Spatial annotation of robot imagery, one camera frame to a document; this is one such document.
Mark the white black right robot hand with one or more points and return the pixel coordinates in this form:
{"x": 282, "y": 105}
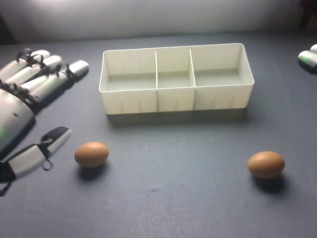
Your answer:
{"x": 308, "y": 58}

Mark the white three-compartment tray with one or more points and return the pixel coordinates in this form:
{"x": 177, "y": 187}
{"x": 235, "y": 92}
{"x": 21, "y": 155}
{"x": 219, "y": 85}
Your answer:
{"x": 173, "y": 96}

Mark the brown egg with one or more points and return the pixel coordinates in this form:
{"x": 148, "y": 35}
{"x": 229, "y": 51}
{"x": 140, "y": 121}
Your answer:
{"x": 266, "y": 164}
{"x": 91, "y": 154}

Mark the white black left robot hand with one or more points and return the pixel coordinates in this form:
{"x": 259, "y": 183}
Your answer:
{"x": 15, "y": 116}

